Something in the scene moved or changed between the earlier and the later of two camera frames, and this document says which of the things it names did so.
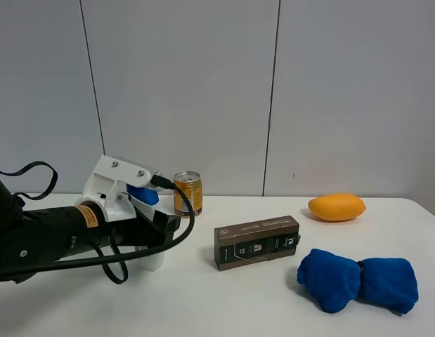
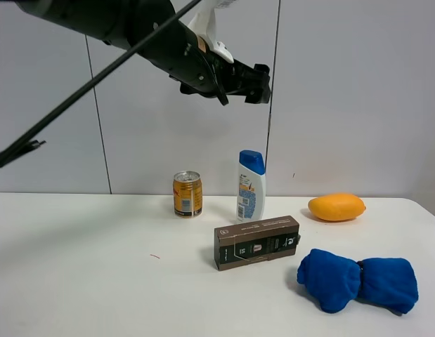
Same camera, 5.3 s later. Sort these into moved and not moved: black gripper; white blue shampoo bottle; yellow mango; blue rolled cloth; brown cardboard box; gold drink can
Moved: white blue shampoo bottle; black gripper
Not moved: yellow mango; blue rolled cloth; gold drink can; brown cardboard box
